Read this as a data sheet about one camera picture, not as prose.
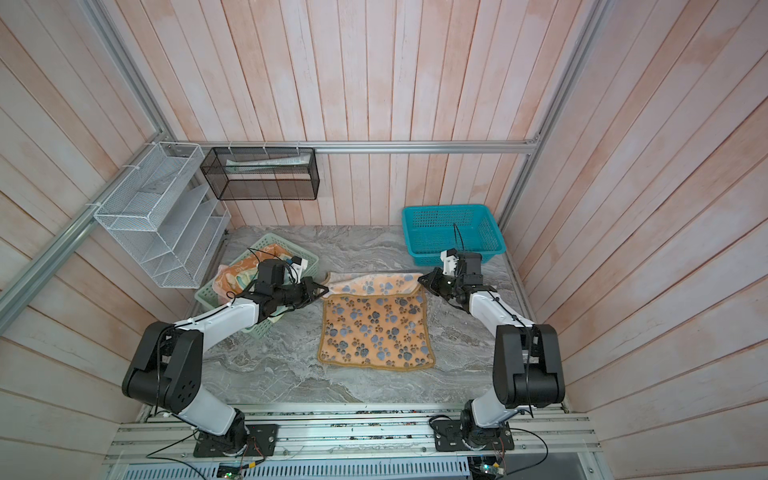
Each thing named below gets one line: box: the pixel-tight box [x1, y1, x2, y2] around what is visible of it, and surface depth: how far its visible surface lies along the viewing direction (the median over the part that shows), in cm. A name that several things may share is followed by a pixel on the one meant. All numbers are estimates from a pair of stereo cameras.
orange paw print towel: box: [318, 272, 435, 370], surface depth 94 cm
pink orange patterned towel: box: [212, 244, 291, 301], surface depth 96 cm
